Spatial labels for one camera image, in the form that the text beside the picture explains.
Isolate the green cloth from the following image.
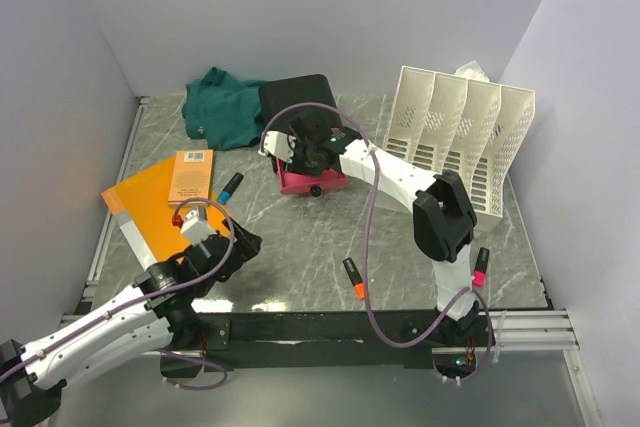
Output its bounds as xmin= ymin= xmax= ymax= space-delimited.
xmin=181 ymin=67 xmax=264 ymax=151

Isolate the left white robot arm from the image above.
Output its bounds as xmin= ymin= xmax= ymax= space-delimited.
xmin=1 ymin=216 xmax=262 ymax=426

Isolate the pink highlighter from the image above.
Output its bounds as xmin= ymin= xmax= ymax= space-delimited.
xmin=473 ymin=247 xmax=490 ymax=288

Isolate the black drawer organizer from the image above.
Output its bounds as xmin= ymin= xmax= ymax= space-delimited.
xmin=258 ymin=74 xmax=343 ymax=134

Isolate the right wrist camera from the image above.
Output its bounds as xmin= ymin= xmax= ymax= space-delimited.
xmin=258 ymin=130 xmax=296 ymax=163

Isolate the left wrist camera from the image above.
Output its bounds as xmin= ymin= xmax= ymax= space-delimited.
xmin=172 ymin=202 xmax=216 ymax=245

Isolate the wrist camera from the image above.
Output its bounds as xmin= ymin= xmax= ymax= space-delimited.
xmin=172 ymin=202 xmax=216 ymax=245
xmin=258 ymin=130 xmax=296 ymax=163

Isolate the orange highlighter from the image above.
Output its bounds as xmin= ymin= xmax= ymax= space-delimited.
xmin=342 ymin=257 xmax=366 ymax=301

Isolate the aluminium rail frame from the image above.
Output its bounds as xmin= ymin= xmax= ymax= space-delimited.
xmin=25 ymin=94 xmax=601 ymax=427

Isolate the white crumpled paper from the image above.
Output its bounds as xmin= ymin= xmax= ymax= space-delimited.
xmin=454 ymin=61 xmax=490 ymax=82

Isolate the orange book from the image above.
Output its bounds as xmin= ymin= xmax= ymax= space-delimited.
xmin=168 ymin=149 xmax=214 ymax=207

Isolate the black base beam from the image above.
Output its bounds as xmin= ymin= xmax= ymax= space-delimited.
xmin=169 ymin=311 xmax=494 ymax=370

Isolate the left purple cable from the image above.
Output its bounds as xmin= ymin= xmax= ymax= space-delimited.
xmin=0 ymin=197 xmax=237 ymax=392

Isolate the blue highlighter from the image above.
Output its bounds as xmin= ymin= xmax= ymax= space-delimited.
xmin=216 ymin=172 xmax=244 ymax=205

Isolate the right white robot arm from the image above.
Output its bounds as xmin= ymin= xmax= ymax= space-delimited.
xmin=264 ymin=112 xmax=478 ymax=346

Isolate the white file rack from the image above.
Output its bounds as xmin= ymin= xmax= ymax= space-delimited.
xmin=382 ymin=66 xmax=536 ymax=232

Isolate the orange folder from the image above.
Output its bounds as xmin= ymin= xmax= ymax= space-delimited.
xmin=100 ymin=155 xmax=241 ymax=271

